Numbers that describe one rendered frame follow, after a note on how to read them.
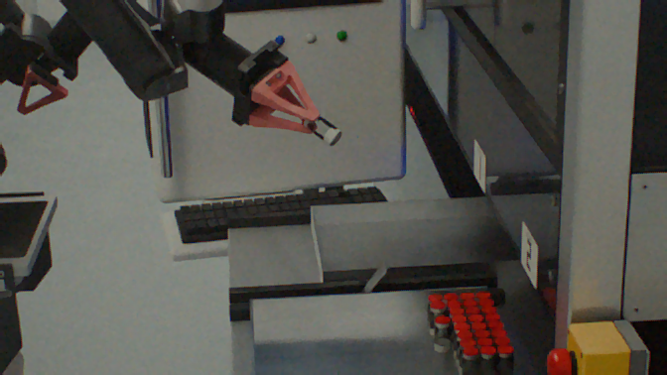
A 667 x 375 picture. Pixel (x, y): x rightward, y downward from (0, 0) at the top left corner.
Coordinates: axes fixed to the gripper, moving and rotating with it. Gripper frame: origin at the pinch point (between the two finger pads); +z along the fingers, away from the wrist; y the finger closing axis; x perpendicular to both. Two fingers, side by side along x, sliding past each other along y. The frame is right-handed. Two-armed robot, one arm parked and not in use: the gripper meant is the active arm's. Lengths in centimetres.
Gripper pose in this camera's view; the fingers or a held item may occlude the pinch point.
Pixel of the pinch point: (310, 120)
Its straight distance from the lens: 151.1
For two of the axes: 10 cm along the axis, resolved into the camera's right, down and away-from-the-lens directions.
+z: 7.8, 5.5, -2.9
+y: -1.4, 6.1, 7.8
